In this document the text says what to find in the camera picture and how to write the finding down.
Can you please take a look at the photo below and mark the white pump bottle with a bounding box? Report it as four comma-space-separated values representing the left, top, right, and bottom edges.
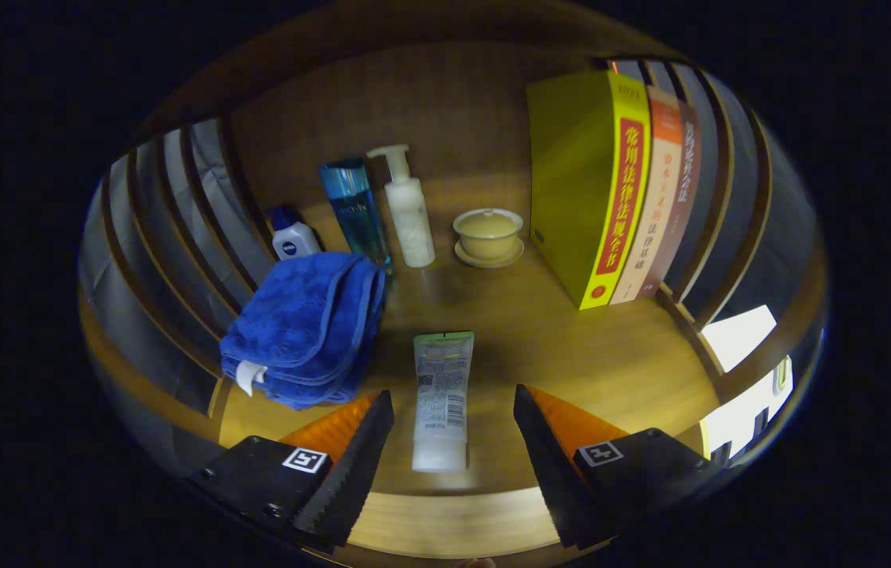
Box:
366, 144, 436, 269

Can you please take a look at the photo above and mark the orange and white book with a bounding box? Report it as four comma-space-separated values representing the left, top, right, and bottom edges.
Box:
609, 85, 684, 306

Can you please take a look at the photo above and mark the tall blue bottle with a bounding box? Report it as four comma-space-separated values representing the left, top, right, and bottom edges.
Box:
319, 158, 393, 273

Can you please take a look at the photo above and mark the brown wooden cabinet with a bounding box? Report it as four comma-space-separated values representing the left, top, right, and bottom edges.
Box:
78, 0, 829, 506

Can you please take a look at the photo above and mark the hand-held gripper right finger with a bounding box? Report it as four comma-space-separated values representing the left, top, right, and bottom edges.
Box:
512, 384, 730, 551

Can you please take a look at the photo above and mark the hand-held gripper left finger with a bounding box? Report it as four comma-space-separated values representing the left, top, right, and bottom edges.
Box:
186, 390, 396, 553

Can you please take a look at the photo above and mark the wooden countertop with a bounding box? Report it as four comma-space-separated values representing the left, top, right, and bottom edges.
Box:
216, 181, 722, 498

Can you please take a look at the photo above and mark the blue folded towel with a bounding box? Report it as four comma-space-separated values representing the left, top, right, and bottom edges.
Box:
219, 252, 387, 411

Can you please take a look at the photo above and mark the small white blue-capped bottle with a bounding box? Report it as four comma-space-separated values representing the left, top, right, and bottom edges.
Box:
268, 207, 324, 261

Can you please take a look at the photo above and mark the beige lidded teacup with saucer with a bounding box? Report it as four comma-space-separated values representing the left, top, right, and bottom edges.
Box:
452, 207, 526, 269

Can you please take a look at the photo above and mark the white tube with green end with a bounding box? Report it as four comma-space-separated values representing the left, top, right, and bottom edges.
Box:
412, 331, 475, 473

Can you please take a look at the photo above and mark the thick yellow book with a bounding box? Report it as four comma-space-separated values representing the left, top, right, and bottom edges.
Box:
526, 69, 651, 311

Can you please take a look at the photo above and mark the white drawer cabinet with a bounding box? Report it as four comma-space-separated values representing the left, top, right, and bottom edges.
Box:
702, 305, 793, 458

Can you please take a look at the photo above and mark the brown book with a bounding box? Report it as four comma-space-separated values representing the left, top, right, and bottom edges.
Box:
638, 101, 702, 301

